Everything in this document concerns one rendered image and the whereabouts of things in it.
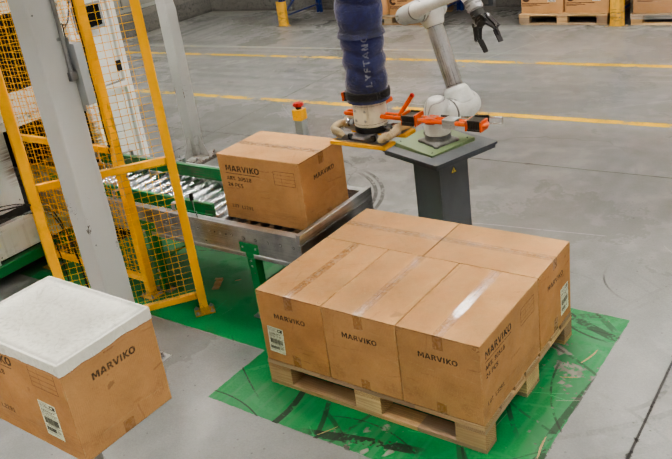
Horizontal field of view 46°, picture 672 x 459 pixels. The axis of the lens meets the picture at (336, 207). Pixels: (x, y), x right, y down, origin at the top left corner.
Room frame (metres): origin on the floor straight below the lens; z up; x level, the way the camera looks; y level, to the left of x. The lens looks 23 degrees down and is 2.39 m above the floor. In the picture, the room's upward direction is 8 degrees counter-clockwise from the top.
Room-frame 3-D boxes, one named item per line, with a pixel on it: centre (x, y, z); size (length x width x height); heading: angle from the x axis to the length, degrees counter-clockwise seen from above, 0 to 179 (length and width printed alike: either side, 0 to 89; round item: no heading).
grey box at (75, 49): (3.83, 1.16, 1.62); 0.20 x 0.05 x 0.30; 51
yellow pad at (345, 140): (3.80, -0.18, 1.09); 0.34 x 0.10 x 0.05; 50
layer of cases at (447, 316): (3.43, -0.33, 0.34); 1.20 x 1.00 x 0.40; 51
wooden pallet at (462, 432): (3.43, -0.33, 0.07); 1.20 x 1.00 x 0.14; 51
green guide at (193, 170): (5.24, 1.03, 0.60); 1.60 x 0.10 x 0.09; 51
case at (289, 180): (4.31, 0.28, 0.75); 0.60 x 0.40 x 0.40; 52
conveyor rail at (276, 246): (4.56, 1.12, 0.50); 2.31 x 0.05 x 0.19; 51
